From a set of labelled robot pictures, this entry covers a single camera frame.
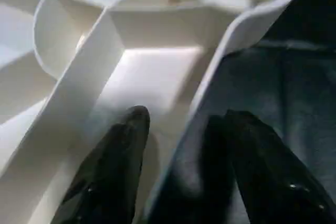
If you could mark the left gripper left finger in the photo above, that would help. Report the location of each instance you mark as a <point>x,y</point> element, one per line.
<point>110,182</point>

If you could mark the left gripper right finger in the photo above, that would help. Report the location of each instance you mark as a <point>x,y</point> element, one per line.
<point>273,182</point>

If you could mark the black work mat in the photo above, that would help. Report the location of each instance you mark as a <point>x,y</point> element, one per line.
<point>294,87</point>

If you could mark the white plastic table top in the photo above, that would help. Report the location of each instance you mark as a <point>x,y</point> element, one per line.
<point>147,66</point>

